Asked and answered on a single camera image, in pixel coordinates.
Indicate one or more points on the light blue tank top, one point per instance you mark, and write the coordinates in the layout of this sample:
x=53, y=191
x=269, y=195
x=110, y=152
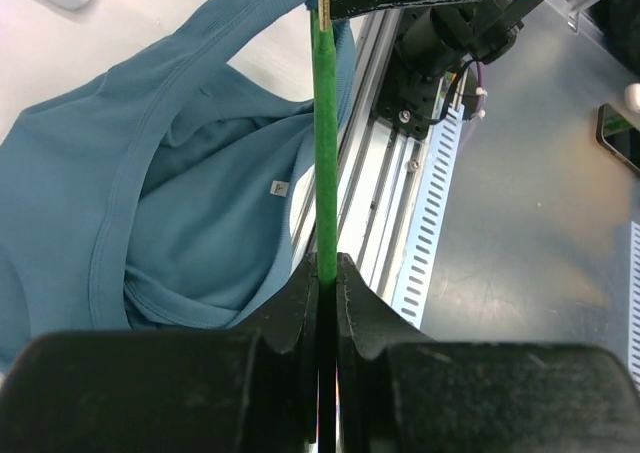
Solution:
x=156, y=196

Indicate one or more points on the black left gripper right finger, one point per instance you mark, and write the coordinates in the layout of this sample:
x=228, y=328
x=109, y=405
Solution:
x=401, y=391

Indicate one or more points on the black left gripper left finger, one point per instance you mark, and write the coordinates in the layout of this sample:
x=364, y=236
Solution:
x=250, y=388

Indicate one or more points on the black smartphone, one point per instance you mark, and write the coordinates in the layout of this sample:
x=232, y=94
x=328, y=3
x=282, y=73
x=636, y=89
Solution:
x=617, y=135

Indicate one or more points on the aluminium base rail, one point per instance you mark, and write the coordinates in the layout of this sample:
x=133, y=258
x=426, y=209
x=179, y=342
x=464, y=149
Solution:
x=393, y=188

